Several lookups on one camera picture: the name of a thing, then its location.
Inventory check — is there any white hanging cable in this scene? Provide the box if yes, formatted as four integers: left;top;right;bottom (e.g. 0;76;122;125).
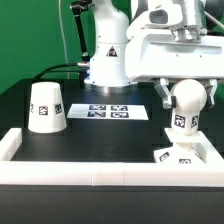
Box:
58;0;71;80

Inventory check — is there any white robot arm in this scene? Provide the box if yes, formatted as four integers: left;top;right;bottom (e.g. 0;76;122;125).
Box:
85;0;224;108

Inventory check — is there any white lamp base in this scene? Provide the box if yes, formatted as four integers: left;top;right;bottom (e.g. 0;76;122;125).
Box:
153;128;203;165

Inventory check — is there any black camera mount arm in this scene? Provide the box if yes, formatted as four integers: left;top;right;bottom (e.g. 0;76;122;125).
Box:
70;0;92;62

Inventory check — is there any white marker sheet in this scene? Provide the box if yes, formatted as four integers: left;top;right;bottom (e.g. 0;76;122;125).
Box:
67;104;148;120

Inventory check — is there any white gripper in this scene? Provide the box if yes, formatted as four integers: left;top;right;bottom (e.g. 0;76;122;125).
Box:
125;8;224;109

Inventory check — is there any white U-shaped fence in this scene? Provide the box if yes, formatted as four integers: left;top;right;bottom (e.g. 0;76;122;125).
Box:
0;128;224;187

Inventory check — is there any white lamp bulb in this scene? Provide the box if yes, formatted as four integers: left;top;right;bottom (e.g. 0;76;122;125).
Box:
171;79;207;135

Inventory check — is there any black cable bundle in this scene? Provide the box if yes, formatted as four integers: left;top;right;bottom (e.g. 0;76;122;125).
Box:
32;61;88;82

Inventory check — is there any white lamp shade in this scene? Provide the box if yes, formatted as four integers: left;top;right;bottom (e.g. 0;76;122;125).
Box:
28;82;67;133

